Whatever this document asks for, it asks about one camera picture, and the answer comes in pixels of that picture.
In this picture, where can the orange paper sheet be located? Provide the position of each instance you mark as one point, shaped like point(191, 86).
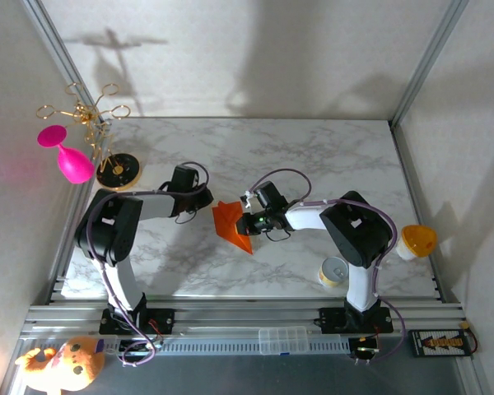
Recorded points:
point(226, 222)

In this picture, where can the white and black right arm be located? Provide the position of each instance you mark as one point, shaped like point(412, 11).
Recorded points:
point(354, 230)

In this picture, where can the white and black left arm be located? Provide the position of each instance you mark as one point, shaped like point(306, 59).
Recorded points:
point(119, 222)

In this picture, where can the gold glass rack stand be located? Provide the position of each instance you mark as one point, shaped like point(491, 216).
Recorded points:
point(119, 170)

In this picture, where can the yellow tin can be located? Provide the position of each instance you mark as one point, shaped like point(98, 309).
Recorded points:
point(333, 271)

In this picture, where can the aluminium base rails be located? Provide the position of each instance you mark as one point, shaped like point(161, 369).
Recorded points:
point(247, 319)

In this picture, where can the pink wine glass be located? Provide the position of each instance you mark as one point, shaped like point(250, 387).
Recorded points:
point(74, 164)

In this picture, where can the clear plastic organizer box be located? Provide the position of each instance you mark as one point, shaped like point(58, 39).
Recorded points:
point(284, 339)

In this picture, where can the black controller module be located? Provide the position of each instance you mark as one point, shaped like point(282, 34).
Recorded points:
point(364, 349)

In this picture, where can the orange plush toy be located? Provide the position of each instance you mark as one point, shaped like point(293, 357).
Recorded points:
point(74, 362)

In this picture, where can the black charging board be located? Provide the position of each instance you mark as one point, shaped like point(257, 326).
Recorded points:
point(440, 342)

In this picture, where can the yellow connector power lead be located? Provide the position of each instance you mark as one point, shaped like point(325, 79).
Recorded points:
point(464, 327)

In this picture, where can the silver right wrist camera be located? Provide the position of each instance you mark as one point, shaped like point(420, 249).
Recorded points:
point(249, 201)

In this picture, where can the aluminium side rail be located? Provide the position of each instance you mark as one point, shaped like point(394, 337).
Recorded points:
point(59, 275)
point(407, 173)

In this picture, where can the aluminium frame post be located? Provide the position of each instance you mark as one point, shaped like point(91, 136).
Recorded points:
point(57, 53)
point(428, 53)

